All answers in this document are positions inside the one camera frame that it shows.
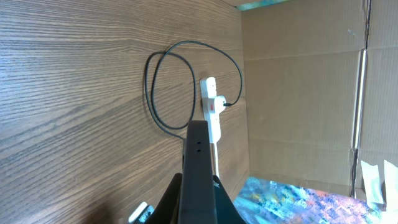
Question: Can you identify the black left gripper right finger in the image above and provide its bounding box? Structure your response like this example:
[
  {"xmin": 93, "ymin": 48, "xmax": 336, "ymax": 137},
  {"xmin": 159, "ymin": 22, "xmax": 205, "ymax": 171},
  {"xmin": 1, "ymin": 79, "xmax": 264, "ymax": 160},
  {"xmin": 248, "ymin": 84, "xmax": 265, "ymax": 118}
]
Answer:
[{"xmin": 213, "ymin": 175, "xmax": 246, "ymax": 224}]

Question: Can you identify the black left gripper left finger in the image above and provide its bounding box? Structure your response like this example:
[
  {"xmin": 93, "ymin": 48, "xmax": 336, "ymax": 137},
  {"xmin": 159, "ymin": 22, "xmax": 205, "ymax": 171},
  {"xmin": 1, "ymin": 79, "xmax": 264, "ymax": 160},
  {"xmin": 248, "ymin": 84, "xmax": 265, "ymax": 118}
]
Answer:
[{"xmin": 146, "ymin": 173, "xmax": 182, "ymax": 224}]

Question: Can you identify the Samsung Galaxy S24+ smartphone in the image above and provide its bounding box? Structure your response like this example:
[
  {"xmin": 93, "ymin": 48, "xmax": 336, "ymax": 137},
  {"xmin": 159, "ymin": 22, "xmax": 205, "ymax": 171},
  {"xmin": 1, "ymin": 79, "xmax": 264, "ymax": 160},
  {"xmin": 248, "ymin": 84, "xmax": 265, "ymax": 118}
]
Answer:
[{"xmin": 178, "ymin": 120, "xmax": 217, "ymax": 224}]

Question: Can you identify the white charger plug adapter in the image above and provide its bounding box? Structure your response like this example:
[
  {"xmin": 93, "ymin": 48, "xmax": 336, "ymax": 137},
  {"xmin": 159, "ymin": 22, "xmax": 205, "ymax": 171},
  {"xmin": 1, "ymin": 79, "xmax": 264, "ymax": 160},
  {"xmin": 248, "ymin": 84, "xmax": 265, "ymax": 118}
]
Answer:
[{"xmin": 207, "ymin": 95, "xmax": 226, "ymax": 114}]

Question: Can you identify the white power strip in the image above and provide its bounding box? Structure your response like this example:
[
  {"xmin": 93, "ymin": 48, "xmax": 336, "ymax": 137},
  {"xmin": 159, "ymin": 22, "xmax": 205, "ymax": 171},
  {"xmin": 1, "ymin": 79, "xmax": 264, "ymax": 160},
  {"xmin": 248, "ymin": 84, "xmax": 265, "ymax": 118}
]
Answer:
[{"xmin": 200, "ymin": 77, "xmax": 223, "ymax": 144}]

